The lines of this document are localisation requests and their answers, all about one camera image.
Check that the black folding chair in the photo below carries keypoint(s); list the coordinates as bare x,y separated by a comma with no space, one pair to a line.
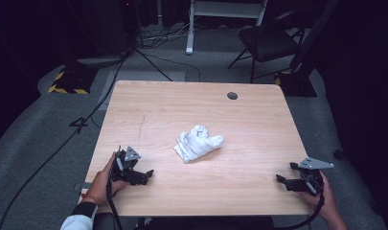
268,41

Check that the dark table grommet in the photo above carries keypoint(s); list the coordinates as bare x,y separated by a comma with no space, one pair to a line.
232,96

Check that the dark cabinet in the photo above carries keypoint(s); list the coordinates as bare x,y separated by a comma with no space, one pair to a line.
102,28

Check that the black yellow striped stand base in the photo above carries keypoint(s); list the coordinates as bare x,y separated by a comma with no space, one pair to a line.
298,86
72,81

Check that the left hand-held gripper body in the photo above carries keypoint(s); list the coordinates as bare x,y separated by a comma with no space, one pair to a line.
126,161

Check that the person's right hand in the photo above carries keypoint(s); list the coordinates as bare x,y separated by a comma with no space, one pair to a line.
325,201

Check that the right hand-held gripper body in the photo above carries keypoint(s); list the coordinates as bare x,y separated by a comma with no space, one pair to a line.
309,179

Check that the black caster wheel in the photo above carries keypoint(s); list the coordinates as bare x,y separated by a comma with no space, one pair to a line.
338,154

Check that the person's left hand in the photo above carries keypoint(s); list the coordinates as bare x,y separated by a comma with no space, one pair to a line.
102,183

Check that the white towel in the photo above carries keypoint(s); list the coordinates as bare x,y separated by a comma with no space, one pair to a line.
198,143

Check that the grey table bracket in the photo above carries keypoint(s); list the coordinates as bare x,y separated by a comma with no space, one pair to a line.
80,186

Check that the black slanted stand pole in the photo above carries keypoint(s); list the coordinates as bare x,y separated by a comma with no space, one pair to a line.
313,35

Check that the black tripod leg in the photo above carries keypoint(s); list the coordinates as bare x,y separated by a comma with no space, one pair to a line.
153,64

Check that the white desk frame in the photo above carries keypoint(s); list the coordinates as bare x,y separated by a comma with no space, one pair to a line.
190,35

